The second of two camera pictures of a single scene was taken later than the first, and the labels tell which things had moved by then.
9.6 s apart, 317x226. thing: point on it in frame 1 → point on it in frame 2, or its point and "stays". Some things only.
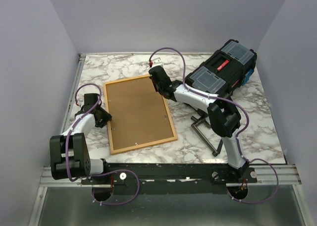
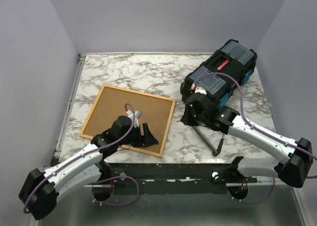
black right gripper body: x=158 y=89 → x=200 y=119
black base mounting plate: x=174 y=178 stays
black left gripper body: x=104 y=117 → x=133 y=138
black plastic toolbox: x=229 y=68 stays
